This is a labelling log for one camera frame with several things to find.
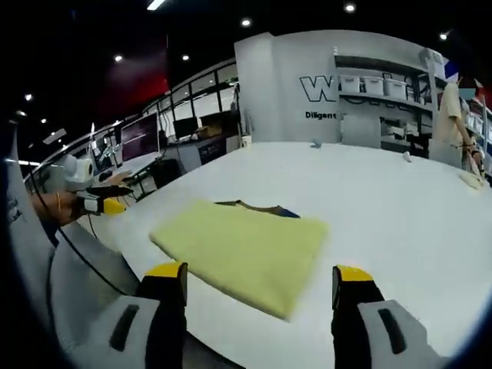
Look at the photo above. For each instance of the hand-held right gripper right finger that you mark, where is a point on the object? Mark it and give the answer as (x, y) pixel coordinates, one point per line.
(353, 326)

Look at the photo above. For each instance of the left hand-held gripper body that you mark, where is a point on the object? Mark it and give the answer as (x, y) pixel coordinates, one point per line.
(78, 173)

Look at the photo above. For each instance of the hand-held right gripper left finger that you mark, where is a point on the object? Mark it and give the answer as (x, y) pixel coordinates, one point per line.
(165, 326)

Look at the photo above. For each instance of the yellow garment grey blue sleeves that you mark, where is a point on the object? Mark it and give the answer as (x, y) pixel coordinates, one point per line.
(242, 246)

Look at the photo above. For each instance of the person's left hand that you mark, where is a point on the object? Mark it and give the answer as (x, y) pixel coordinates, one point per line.
(71, 207)

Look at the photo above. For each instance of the white side desk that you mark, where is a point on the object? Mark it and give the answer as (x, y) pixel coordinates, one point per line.
(130, 167)

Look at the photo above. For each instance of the purple screen monitor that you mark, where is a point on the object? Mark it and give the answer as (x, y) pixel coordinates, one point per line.
(140, 136)

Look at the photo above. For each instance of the person's printed top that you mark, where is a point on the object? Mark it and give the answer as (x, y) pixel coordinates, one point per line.
(19, 207)

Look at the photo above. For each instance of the person's grey trousers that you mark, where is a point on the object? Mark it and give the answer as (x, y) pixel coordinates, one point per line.
(69, 292)

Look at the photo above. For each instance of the black monitor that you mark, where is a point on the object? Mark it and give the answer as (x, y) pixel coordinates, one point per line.
(185, 127)

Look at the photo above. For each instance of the dark equipment cabinet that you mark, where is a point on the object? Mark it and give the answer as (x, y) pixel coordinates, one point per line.
(212, 151)

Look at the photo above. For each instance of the cardboard box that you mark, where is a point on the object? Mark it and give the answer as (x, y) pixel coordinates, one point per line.
(210, 130)

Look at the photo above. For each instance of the small white object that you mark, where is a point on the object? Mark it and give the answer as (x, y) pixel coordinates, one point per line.
(246, 140)

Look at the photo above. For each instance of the small pale grey clip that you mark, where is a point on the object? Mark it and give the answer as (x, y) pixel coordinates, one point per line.
(406, 157)
(316, 144)

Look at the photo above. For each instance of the cream cloth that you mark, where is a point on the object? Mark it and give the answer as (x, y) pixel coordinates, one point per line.
(472, 180)

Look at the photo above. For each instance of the grey chair back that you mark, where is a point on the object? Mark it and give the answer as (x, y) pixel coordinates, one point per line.
(361, 131)

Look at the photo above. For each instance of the group of ceiling spotlights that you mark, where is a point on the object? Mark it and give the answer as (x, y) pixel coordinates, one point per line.
(246, 22)

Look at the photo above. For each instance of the grey metal shelf rack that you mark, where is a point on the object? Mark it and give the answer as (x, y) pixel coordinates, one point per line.
(407, 107)

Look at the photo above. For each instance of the white storage bin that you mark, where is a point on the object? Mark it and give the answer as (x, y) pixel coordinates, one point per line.
(395, 87)
(350, 85)
(373, 86)

